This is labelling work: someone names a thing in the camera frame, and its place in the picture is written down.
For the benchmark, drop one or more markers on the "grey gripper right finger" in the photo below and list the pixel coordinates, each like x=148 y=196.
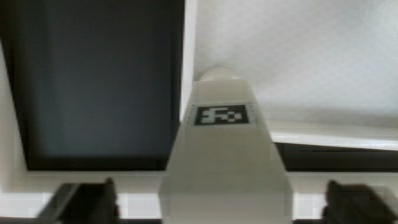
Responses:
x=356 y=206

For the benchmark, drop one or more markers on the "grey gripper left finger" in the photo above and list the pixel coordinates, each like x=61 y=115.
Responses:
x=82 y=204

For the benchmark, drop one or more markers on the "white desk leg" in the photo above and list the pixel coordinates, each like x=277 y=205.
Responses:
x=224 y=186

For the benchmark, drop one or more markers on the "white desk top tray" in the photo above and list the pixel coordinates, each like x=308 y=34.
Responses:
x=311 y=49

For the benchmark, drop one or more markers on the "white front fence bar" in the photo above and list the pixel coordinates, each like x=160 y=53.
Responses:
x=27 y=189

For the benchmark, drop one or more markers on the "white left fence block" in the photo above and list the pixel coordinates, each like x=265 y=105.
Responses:
x=11 y=155

